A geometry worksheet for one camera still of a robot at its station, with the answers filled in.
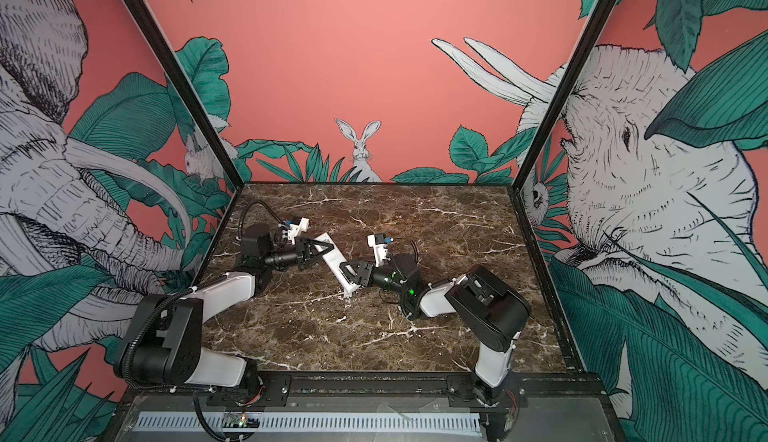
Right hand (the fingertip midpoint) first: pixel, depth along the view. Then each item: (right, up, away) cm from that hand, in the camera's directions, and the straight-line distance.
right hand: (339, 271), depth 78 cm
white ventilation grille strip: (-4, -35, -8) cm, 36 cm away
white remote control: (-1, +3, +2) cm, 4 cm away
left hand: (-2, +7, +1) cm, 7 cm away
